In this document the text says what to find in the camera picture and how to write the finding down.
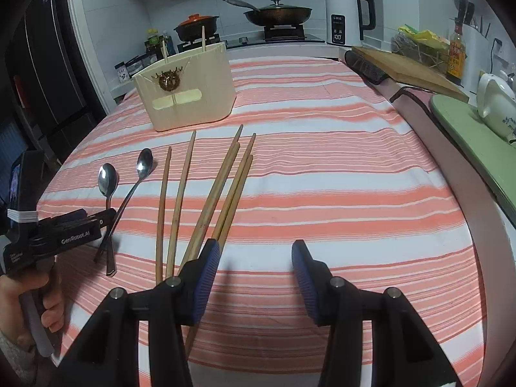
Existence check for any person's left forearm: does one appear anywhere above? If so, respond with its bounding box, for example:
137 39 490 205
0 330 39 387

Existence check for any green label bottle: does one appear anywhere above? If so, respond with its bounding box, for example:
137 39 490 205
146 29 162 55

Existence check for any cream utensil holder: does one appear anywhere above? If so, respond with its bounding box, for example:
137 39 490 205
133 42 237 132

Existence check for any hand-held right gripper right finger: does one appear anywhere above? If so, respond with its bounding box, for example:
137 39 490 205
291 239 464 387

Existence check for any yellow green snack bag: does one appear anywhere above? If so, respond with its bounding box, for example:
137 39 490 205
391 24 452 69

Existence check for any black clay pot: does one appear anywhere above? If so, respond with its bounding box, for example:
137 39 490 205
174 18 220 42

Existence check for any black cable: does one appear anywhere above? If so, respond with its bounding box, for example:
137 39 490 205
389 86 440 122

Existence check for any wooden cutting board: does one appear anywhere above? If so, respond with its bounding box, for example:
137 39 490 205
351 45 470 103

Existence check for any yellow noodle packet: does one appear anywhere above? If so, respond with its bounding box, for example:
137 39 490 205
399 25 450 47

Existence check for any orange white striped tablecloth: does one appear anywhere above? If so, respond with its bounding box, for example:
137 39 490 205
36 54 488 387

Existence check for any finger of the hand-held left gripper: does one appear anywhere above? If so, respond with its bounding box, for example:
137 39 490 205
39 208 88 226
83 208 118 230

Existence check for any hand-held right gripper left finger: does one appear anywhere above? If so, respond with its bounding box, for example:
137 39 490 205
50 239 222 387

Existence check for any black flat appliance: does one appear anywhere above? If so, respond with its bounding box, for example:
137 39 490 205
343 50 392 86

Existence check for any long metal spoon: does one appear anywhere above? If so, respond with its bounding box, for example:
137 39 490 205
94 148 154 263

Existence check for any glass wok lid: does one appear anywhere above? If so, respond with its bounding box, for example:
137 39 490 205
258 0 313 14

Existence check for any short metal spoon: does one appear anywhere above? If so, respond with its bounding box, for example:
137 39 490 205
98 163 118 277

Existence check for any white teapot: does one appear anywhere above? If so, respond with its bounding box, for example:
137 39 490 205
477 70 516 142

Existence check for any white knife block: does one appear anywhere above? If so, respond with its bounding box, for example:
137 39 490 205
460 22 502 89

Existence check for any pale green tray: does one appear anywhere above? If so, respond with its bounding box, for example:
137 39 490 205
428 94 516 226

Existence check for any white electric kettle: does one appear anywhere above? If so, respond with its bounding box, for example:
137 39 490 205
321 0 376 48

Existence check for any black gas stove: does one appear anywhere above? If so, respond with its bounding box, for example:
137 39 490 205
177 24 325 47

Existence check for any black wok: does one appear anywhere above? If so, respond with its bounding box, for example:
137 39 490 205
223 0 313 27

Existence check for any orange pot lid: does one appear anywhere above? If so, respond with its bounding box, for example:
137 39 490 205
179 14 218 28

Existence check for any person's left hand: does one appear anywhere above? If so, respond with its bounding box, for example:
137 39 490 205
0 268 66 347

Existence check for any soy sauce bottle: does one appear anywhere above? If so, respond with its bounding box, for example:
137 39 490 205
445 16 467 85

